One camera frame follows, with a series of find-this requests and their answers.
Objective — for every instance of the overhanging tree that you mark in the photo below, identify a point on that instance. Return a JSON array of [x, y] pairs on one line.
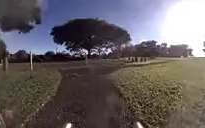
[[16, 13]]

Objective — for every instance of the grass field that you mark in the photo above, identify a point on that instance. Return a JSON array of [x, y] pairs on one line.
[[150, 90]]

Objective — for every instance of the grass strip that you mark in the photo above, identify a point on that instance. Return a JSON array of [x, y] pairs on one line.
[[23, 90]]

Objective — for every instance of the wide umbrella-shaped tree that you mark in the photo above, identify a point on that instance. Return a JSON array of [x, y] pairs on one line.
[[90, 33]]

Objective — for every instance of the wooden post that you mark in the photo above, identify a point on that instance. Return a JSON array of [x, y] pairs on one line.
[[31, 61], [5, 64], [86, 59]]

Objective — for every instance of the robot's own part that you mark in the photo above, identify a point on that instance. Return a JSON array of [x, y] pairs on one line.
[[68, 125], [139, 125]]

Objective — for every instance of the row of dark trees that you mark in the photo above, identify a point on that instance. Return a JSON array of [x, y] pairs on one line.
[[156, 50]]

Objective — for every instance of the row of low posts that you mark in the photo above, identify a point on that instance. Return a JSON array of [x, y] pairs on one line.
[[136, 59]]

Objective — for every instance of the dark asphalt path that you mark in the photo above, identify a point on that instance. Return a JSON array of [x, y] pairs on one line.
[[85, 96]]

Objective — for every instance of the dark hedge row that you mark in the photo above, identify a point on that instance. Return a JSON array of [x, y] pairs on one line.
[[46, 56]]

